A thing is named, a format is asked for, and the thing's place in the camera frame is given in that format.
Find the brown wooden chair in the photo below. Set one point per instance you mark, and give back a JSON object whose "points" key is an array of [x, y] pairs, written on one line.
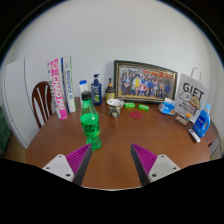
{"points": [[37, 100]]}

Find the small multicoloured cube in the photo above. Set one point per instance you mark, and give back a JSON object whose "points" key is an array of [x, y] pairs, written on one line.
{"points": [[188, 115]]}

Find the dark amber pump bottle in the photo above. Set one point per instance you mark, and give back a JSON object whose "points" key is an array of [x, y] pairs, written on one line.
{"points": [[110, 93]]}

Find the small green packet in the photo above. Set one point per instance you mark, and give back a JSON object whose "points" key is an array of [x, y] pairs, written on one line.
{"points": [[129, 105], [143, 107]]}

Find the white refrigerator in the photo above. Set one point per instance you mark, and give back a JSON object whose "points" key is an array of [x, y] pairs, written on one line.
{"points": [[15, 100]]}

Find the green and white cardboard tube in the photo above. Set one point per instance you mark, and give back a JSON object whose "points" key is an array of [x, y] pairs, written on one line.
{"points": [[69, 83]]}

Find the blue detergent bottle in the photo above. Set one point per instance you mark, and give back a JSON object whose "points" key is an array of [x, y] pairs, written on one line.
{"points": [[201, 125]]}

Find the white radiator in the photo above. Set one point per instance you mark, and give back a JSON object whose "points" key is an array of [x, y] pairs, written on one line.
{"points": [[218, 151]]}

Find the dark blue pump bottle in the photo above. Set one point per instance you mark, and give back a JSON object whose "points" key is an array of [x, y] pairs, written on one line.
{"points": [[96, 91]]}

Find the framed group picture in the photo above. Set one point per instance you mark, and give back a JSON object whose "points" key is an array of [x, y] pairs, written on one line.
{"points": [[145, 81]]}

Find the blue tissue pack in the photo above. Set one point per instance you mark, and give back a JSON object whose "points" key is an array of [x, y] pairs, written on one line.
{"points": [[166, 108]]}

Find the white remote control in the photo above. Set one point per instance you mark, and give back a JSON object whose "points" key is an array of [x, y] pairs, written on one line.
{"points": [[194, 135]]}

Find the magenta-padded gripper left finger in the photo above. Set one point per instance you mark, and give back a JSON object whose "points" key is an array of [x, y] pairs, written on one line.
{"points": [[60, 165]]}

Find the pink cardboard tube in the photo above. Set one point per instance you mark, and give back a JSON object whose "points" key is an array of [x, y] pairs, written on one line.
{"points": [[57, 88]]}

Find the flat round red coaster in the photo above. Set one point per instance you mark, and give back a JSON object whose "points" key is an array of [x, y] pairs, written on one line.
{"points": [[136, 115]]}

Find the white paper gift bag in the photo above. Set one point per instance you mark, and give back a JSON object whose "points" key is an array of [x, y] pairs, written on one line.
{"points": [[191, 95]]}

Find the grey spoon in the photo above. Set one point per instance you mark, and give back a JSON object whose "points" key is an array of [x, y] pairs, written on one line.
{"points": [[121, 100]]}

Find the dark green crate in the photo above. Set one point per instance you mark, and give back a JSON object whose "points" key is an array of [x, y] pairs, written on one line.
{"points": [[4, 131]]}

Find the green plastic drink bottle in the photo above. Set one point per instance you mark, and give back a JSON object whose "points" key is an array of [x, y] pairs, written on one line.
{"points": [[90, 125]]}

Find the white bottle with blue cap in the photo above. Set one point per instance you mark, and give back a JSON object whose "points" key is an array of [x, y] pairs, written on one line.
{"points": [[83, 86]]}

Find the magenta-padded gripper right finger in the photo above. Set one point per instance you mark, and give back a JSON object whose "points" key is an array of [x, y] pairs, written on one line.
{"points": [[162, 165]]}

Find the small brown snack pack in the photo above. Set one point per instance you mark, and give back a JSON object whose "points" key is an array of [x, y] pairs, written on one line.
{"points": [[181, 120]]}

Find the camouflage print cup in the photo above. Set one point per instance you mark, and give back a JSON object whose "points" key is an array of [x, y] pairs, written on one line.
{"points": [[114, 110]]}

